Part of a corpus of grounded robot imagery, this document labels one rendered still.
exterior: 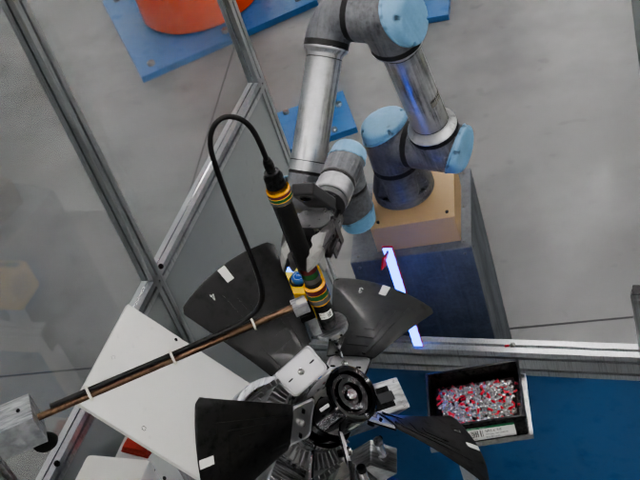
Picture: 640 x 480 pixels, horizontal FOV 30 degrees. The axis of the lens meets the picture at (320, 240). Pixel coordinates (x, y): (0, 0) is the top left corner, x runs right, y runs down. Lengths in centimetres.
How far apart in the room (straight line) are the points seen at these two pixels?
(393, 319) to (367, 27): 61
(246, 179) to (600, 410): 130
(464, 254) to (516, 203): 163
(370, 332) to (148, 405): 48
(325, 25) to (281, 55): 324
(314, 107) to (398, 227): 50
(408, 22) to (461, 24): 313
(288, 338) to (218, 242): 111
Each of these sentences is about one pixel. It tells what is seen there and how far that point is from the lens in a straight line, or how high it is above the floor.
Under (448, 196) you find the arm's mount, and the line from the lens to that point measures 290.
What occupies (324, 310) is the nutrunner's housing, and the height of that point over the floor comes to 137.
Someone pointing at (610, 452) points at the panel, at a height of 48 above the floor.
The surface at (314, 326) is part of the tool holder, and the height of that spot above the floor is 134.
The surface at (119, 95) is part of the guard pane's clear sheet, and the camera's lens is 302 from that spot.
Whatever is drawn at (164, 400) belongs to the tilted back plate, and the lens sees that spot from 245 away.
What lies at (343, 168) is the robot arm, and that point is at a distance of 236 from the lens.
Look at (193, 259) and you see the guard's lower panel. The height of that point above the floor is 89.
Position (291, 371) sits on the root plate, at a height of 126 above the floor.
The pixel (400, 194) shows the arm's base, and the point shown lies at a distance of 288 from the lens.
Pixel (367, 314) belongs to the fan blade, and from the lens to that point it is 253.
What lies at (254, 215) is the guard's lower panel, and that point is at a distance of 365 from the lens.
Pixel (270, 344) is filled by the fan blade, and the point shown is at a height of 131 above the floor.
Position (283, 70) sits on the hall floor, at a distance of 563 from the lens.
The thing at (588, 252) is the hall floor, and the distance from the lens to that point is 426.
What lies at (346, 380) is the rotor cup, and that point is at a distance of 233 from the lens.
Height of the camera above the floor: 293
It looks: 40 degrees down
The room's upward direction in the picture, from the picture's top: 20 degrees counter-clockwise
